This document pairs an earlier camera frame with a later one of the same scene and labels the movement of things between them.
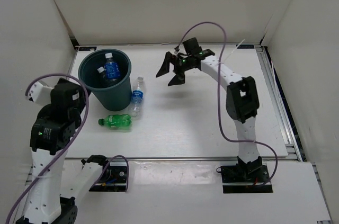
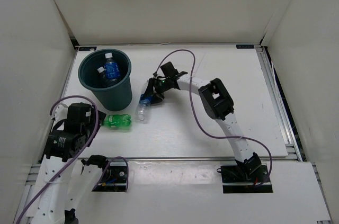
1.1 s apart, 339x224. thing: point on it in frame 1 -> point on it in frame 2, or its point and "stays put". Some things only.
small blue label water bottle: (137, 97) -> (143, 108)
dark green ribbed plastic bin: (107, 72) stays put
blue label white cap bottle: (112, 69) stays put
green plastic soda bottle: (116, 121) stays put
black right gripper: (179, 78) -> (156, 98)
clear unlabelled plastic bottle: (109, 82) stays put
